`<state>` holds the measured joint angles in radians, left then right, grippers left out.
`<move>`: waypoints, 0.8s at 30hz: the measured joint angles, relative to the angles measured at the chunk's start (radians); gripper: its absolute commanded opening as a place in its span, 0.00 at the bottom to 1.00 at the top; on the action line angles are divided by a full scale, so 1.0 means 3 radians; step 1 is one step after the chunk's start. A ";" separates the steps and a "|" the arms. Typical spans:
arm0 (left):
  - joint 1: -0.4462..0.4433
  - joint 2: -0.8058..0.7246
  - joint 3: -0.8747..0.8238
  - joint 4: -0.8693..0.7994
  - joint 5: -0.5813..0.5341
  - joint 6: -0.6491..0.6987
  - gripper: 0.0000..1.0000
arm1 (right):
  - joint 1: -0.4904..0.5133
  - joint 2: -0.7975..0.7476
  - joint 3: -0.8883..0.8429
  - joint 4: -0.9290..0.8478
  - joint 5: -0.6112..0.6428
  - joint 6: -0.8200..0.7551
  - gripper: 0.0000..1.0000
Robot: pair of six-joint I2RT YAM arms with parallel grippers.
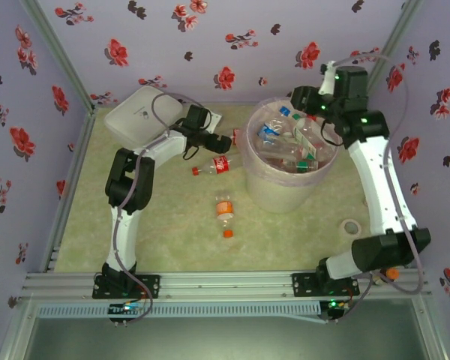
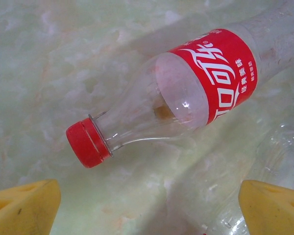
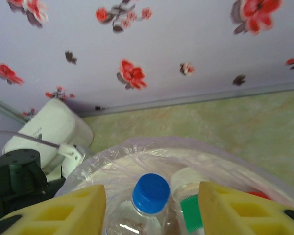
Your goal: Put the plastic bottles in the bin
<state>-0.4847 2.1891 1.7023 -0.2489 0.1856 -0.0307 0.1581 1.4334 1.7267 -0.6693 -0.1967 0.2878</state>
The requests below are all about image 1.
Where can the aluminium side rail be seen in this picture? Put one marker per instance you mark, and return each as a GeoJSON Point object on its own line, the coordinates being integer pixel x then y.
{"type": "Point", "coordinates": [87, 131]}

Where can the white square container lid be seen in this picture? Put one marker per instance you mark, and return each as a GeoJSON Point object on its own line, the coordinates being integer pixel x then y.
{"type": "Point", "coordinates": [135, 116]}

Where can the aluminium corner post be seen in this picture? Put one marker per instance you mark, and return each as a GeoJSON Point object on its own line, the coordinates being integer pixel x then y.
{"type": "Point", "coordinates": [399, 30]}
{"type": "Point", "coordinates": [62, 56]}

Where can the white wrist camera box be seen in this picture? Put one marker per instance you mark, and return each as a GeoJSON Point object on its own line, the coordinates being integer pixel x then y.
{"type": "Point", "coordinates": [214, 120]}
{"type": "Point", "coordinates": [328, 80]}

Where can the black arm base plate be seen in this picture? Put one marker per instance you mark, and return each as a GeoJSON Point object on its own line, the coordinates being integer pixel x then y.
{"type": "Point", "coordinates": [302, 285]}
{"type": "Point", "coordinates": [150, 287]}

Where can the white tape roll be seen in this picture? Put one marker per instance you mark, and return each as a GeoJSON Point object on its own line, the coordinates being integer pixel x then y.
{"type": "Point", "coordinates": [345, 228]}

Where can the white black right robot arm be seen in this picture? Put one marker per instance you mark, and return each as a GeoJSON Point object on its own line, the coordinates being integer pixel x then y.
{"type": "Point", "coordinates": [378, 187]}

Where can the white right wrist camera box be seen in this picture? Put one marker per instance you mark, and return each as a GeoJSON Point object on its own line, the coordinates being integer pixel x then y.
{"type": "Point", "coordinates": [328, 80]}

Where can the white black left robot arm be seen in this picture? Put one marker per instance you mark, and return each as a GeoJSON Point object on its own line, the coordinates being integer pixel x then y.
{"type": "Point", "coordinates": [122, 240]}

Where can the orange label orange cap bottle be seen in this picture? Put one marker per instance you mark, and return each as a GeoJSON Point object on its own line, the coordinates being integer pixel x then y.
{"type": "Point", "coordinates": [225, 210]}

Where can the white plastic bin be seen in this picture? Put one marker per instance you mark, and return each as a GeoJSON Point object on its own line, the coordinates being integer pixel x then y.
{"type": "Point", "coordinates": [277, 191]}

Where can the blue label plastic bottle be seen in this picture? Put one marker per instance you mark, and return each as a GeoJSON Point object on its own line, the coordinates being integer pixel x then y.
{"type": "Point", "coordinates": [266, 131]}

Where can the aluminium frame bar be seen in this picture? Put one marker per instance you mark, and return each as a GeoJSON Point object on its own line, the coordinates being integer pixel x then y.
{"type": "Point", "coordinates": [431, 330]}
{"type": "Point", "coordinates": [17, 330]}

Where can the red label cola bottle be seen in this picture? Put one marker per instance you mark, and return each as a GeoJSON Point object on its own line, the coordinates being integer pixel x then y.
{"type": "Point", "coordinates": [237, 135]}
{"type": "Point", "coordinates": [220, 165]}

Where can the aluminium front rail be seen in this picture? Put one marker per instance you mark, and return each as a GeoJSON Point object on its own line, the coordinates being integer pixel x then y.
{"type": "Point", "coordinates": [225, 285]}

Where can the brown bottle orange cap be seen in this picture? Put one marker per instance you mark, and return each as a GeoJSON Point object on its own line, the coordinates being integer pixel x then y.
{"type": "Point", "coordinates": [393, 273]}

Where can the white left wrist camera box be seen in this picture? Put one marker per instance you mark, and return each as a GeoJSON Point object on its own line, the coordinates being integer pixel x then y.
{"type": "Point", "coordinates": [214, 120]}

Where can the black controller box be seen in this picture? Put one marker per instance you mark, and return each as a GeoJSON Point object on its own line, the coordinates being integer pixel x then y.
{"type": "Point", "coordinates": [335, 313]}

